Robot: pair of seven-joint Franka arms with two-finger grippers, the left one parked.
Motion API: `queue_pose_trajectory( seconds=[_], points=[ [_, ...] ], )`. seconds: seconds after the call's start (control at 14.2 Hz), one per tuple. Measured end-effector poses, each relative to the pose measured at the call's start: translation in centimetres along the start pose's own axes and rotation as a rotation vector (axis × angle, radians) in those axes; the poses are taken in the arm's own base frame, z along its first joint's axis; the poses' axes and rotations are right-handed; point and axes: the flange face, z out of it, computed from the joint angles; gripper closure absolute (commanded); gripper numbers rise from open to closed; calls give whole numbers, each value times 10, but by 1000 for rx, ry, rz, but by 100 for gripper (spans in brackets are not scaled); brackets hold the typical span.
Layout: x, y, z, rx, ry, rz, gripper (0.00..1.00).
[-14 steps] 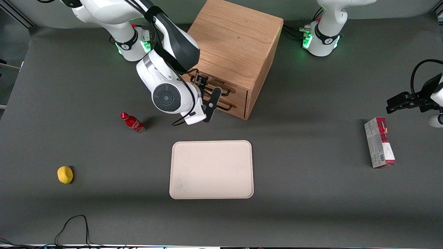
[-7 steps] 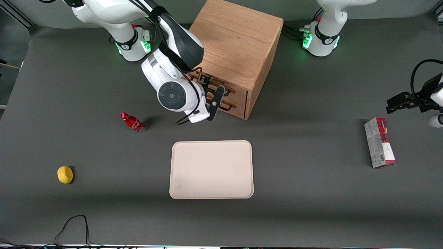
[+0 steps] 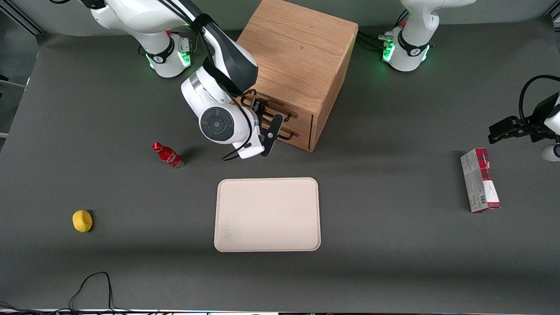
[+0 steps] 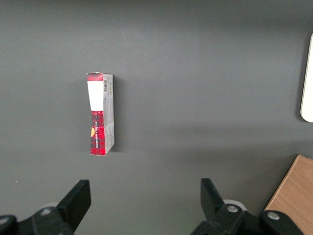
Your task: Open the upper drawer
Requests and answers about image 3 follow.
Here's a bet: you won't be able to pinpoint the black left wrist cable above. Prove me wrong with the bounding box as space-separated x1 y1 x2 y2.
518 74 560 128

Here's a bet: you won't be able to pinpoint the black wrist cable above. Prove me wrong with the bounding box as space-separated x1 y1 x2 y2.
518 74 560 128
160 0 254 161

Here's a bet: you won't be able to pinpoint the dark grey table mat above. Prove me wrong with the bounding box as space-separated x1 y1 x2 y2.
0 15 560 313

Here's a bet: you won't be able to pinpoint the black right arm base cables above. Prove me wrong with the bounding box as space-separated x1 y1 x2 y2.
177 31 200 56

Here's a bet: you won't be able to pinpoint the yellow lemon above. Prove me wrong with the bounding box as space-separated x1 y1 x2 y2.
72 210 93 233

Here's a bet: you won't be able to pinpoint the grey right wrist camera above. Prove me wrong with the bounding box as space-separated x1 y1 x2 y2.
232 112 266 160

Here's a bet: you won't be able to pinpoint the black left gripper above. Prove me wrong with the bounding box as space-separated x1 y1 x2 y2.
488 93 560 144

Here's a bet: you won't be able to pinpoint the red plaid carton box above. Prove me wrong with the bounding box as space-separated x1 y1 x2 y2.
460 148 501 214

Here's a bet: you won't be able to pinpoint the wooden drawer front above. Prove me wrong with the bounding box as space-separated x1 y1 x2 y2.
240 87 314 134
273 125 313 151

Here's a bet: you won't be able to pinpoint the red cola bottle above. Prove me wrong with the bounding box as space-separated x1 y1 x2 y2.
152 141 185 169

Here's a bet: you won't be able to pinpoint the black left arm base cables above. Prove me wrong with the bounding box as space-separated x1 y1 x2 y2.
357 9 410 51

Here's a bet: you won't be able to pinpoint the black arm base cables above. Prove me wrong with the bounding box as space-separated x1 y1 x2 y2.
357 9 410 51
177 31 200 56

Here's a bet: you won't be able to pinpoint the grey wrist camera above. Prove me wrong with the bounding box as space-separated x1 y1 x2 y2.
232 112 266 160
541 143 560 162

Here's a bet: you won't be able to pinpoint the black loose floor cable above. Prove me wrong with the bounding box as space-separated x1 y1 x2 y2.
68 271 119 314

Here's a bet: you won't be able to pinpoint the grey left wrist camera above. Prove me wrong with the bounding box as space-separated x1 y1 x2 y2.
541 143 560 162

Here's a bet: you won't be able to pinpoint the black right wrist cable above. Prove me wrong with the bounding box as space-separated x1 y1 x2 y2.
160 0 254 161

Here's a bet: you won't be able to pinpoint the beige rectangular tray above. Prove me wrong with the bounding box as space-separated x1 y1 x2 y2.
213 177 322 253

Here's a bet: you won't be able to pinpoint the wooden drawer cabinet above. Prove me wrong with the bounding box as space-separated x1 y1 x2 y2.
236 0 359 153

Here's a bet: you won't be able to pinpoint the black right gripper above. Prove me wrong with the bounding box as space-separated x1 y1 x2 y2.
252 99 285 157

